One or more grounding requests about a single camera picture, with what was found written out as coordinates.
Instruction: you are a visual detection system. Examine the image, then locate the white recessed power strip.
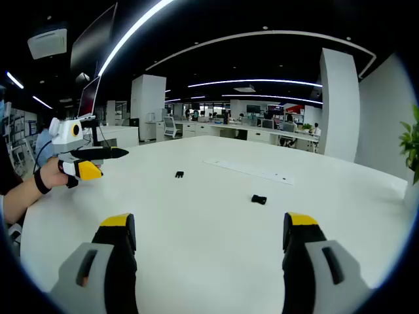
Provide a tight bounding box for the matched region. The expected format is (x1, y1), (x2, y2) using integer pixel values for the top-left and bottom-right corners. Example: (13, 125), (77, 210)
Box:
(202, 158), (295, 186)

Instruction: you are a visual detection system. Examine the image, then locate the white mesh office chair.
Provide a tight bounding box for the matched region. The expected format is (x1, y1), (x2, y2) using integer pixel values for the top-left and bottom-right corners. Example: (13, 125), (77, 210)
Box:
(162, 116), (183, 139)

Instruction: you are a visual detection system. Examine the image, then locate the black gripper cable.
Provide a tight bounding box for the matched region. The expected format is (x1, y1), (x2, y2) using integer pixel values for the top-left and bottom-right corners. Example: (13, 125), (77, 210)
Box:
(32, 140), (54, 175)

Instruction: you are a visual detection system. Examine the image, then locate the white counter desk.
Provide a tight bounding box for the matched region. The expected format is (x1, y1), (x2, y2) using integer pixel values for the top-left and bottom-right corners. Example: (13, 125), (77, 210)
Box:
(94, 125), (140, 148)

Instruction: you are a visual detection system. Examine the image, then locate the person's left hand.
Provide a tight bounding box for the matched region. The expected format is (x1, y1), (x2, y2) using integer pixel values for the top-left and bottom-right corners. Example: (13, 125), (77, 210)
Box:
(41, 156), (70, 190)

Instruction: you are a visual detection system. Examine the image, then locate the long white office desk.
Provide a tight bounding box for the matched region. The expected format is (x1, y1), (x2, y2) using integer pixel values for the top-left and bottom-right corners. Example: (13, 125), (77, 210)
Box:
(175, 119), (320, 153)

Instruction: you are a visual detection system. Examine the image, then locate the silver laptop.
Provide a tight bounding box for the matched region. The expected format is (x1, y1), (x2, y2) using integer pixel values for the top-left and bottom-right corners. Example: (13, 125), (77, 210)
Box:
(77, 75), (102, 120)

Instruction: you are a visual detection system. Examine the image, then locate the long ceiling light strip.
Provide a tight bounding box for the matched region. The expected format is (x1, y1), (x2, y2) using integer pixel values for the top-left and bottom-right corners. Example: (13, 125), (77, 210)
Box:
(97, 0), (176, 77)

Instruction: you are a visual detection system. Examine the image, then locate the black laptop stand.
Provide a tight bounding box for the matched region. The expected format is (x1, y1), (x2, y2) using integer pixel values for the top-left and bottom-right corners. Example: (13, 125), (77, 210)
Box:
(81, 118), (116, 148)

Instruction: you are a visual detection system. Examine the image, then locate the dark hanging panel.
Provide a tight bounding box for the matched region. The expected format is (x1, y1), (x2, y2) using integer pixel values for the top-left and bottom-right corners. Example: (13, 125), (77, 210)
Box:
(69, 2), (118, 77)

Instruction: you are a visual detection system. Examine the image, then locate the white plant pot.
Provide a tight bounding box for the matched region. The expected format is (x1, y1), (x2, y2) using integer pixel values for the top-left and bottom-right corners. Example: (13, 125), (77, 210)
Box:
(403, 182), (419, 212)

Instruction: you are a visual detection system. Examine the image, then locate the white ceiling air conditioner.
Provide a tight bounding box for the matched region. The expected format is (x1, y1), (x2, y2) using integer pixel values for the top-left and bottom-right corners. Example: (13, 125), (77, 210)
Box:
(27, 27), (68, 60)

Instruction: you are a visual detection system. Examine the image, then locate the white display board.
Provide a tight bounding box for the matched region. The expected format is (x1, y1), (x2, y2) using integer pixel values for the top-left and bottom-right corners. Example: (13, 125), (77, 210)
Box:
(2, 101), (37, 179)

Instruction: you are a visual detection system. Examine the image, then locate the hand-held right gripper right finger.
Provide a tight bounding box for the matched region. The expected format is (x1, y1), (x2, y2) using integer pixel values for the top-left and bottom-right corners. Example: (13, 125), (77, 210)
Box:
(283, 211), (373, 314)

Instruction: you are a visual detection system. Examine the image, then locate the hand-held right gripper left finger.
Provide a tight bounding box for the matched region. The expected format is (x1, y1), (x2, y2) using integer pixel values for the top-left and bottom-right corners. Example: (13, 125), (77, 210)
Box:
(48, 213), (140, 314)

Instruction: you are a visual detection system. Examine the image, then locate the green potted plant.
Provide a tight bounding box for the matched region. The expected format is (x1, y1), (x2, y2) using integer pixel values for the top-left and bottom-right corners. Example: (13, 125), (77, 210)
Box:
(399, 104), (419, 186)

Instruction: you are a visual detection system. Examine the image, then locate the black wrist strap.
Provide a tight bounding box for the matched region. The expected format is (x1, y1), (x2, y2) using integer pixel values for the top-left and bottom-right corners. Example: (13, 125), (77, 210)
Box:
(33, 167), (52, 196)

